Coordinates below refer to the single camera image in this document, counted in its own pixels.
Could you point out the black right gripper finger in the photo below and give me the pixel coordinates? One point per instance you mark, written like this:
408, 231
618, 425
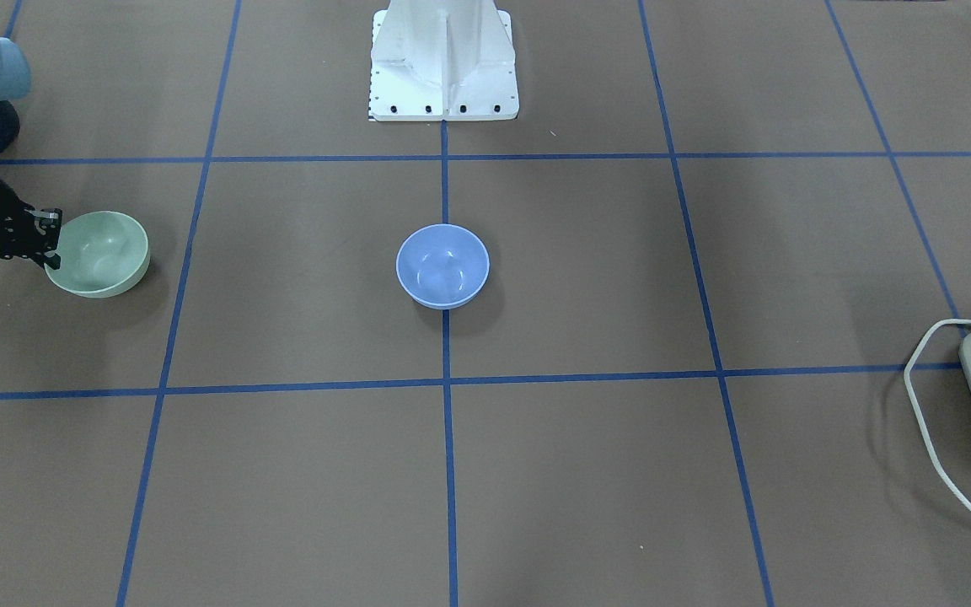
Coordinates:
49, 260

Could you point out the green bowl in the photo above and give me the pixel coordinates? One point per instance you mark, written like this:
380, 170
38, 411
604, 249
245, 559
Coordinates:
101, 254

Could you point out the blue bowl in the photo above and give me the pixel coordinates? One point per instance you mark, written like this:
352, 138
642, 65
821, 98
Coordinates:
442, 266

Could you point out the white camera stand base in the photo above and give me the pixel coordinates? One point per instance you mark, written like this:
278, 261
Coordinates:
442, 61

